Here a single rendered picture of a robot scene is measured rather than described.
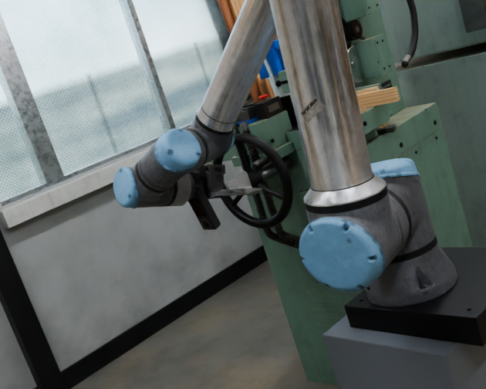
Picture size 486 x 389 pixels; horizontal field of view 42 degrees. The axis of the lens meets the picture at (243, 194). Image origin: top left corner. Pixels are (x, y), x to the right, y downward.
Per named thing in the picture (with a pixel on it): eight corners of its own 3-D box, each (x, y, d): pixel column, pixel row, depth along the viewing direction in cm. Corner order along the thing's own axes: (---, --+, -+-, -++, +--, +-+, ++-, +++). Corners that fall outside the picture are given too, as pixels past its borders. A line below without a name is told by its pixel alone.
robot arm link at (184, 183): (179, 205, 144) (153, 208, 151) (195, 204, 148) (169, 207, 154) (177, 165, 144) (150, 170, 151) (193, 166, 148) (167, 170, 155)
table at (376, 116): (189, 173, 213) (183, 156, 212) (248, 144, 233) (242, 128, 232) (335, 153, 170) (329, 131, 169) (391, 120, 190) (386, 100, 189)
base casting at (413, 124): (245, 196, 213) (237, 170, 211) (339, 142, 252) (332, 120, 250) (356, 186, 182) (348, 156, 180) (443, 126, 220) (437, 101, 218)
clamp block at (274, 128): (234, 157, 196) (224, 130, 194) (261, 143, 205) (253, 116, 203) (269, 152, 186) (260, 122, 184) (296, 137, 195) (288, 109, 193)
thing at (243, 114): (230, 127, 194) (224, 110, 193) (253, 117, 201) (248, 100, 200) (261, 121, 184) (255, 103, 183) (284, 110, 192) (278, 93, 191)
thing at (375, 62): (358, 81, 205) (348, 45, 203) (369, 76, 210) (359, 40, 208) (383, 76, 199) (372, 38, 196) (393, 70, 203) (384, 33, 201)
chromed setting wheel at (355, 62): (344, 89, 200) (333, 49, 197) (365, 79, 208) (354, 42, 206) (352, 86, 198) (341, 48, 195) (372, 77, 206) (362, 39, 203)
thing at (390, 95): (231, 133, 229) (227, 123, 228) (234, 132, 230) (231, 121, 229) (396, 101, 181) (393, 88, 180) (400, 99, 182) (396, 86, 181)
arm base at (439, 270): (470, 265, 135) (459, 221, 133) (436, 307, 121) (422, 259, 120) (391, 267, 148) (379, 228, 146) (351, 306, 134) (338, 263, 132)
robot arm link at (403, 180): (445, 224, 134) (423, 145, 131) (420, 258, 121) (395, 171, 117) (378, 232, 143) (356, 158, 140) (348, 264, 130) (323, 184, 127)
